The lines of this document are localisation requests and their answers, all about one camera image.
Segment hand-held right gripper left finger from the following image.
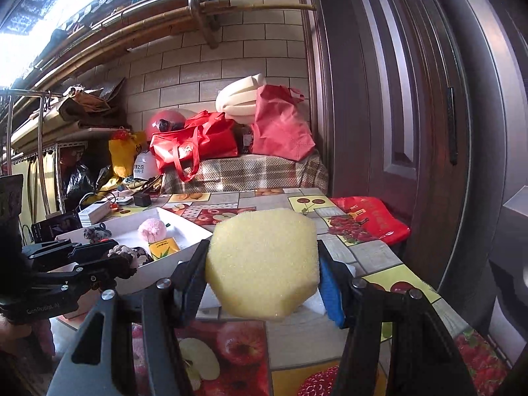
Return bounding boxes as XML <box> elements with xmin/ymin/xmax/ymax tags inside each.
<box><xmin>51</xmin><ymin>239</ymin><xmax>212</xmax><ymax>396</ymax></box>

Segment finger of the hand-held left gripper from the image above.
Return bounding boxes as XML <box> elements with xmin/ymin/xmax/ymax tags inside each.
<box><xmin>31</xmin><ymin>255</ymin><xmax>139</xmax><ymax>298</ymax></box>
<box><xmin>22</xmin><ymin>239</ymin><xmax>120</xmax><ymax>272</ymax></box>

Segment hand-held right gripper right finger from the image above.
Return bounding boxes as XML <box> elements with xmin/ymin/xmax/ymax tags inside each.
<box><xmin>315</xmin><ymin>243</ymin><xmax>479</xmax><ymax>396</ymax></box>

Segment black white print scrunchie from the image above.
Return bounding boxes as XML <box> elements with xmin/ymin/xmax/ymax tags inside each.
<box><xmin>82</xmin><ymin>223</ymin><xmax>113</xmax><ymax>244</ymax></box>

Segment beige braided knot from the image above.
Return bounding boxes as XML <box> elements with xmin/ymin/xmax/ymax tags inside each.
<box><xmin>108</xmin><ymin>244</ymin><xmax>139</xmax><ymax>267</ymax></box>

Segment yellow green packet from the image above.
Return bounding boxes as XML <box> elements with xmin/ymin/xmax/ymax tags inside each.
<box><xmin>148</xmin><ymin>236</ymin><xmax>182</xmax><ymax>261</ymax></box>

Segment white cardboard box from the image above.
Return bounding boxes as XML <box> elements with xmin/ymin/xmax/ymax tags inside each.
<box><xmin>55</xmin><ymin>206</ymin><xmax>213</xmax><ymax>318</ymax></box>

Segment pink plush ball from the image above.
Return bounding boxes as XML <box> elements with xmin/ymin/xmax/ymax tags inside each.
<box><xmin>137</xmin><ymin>217</ymin><xmax>168</xmax><ymax>243</ymax></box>

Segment yellow sponge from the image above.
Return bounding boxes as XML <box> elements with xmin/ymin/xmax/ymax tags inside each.
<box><xmin>205</xmin><ymin>210</ymin><xmax>321</xmax><ymax>321</ymax></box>

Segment fruit print tablecloth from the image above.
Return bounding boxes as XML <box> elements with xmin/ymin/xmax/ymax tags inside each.
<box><xmin>53</xmin><ymin>187</ymin><xmax>510</xmax><ymax>396</ymax></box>

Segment small white box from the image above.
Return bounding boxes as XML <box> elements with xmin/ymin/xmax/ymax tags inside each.
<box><xmin>78</xmin><ymin>202</ymin><xmax>111</xmax><ymax>221</ymax></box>

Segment black plastic bag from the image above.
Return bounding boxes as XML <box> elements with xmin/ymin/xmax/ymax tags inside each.
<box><xmin>62</xmin><ymin>163</ymin><xmax>95</xmax><ymax>211</ymax></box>

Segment yellow curtain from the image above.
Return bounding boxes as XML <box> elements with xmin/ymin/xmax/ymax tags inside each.
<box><xmin>10</xmin><ymin>148</ymin><xmax>56</xmax><ymax>223</ymax></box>

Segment flat red plastic bag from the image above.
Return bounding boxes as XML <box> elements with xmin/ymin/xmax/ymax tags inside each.
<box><xmin>330</xmin><ymin>196</ymin><xmax>411</xmax><ymax>245</ymax></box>

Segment yellow bag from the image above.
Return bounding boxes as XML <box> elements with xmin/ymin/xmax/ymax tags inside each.
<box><xmin>108</xmin><ymin>130</ymin><xmax>147</xmax><ymax>179</ymax></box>

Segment white helmet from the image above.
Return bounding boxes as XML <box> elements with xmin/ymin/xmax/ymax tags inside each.
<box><xmin>133</xmin><ymin>150</ymin><xmax>161</xmax><ymax>179</ymax></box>

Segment plaid cloth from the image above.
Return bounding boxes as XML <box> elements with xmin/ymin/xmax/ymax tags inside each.
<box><xmin>162</xmin><ymin>150</ymin><xmax>330</xmax><ymax>195</ymax></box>

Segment brown bags on shelf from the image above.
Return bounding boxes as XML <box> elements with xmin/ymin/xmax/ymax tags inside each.
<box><xmin>58</xmin><ymin>76</ymin><xmax>126</xmax><ymax>130</ymax></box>

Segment pink helmet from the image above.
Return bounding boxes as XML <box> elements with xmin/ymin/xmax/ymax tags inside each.
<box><xmin>142</xmin><ymin>108</ymin><xmax>199</xmax><ymax>145</ymax></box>

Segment red cloth bag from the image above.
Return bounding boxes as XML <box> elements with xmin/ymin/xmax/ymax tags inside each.
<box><xmin>249</xmin><ymin>84</ymin><xmax>316</xmax><ymax>161</ymax></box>

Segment rolled white foam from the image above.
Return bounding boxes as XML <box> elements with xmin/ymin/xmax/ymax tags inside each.
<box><xmin>215</xmin><ymin>73</ymin><xmax>269</xmax><ymax>125</ymax></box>

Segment brown wooden door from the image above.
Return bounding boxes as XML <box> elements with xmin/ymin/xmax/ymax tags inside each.
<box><xmin>297</xmin><ymin>0</ymin><xmax>528</xmax><ymax>339</ymax></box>

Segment bamboo poles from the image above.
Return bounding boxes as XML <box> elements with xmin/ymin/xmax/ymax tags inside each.
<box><xmin>25</xmin><ymin>0</ymin><xmax>316</xmax><ymax>91</ymax></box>

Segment metal pipe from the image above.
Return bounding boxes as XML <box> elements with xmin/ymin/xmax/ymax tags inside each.
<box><xmin>187</xmin><ymin>0</ymin><xmax>221</xmax><ymax>48</ymax></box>

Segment chrome rack rail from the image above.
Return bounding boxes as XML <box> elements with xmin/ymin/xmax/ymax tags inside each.
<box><xmin>0</xmin><ymin>86</ymin><xmax>58</xmax><ymax>215</ymax></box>

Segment glossy red bag with handles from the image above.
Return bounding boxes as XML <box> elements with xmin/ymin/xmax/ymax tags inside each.
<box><xmin>149</xmin><ymin>110</ymin><xmax>240</xmax><ymax>183</ymax></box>

